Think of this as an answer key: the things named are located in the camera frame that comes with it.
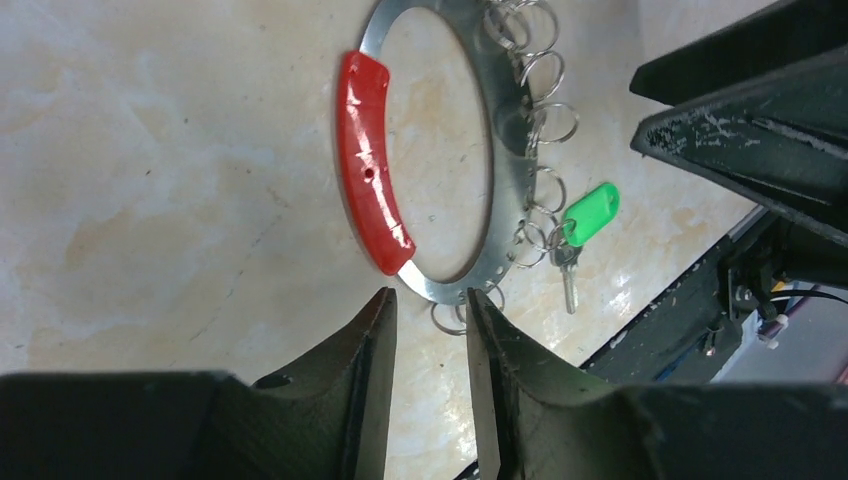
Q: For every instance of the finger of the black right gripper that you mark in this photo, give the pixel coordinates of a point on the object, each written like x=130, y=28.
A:
x=773, y=37
x=778, y=139

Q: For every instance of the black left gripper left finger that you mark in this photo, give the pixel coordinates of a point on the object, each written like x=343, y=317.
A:
x=325, y=415

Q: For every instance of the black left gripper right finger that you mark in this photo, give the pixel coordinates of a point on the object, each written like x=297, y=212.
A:
x=538, y=417

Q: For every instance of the green key tag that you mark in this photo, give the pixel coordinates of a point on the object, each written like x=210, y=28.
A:
x=590, y=214

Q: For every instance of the large metal keyring red grip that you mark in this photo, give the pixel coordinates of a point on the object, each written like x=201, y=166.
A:
x=503, y=41

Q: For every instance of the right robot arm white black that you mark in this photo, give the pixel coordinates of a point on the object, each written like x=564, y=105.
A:
x=788, y=265

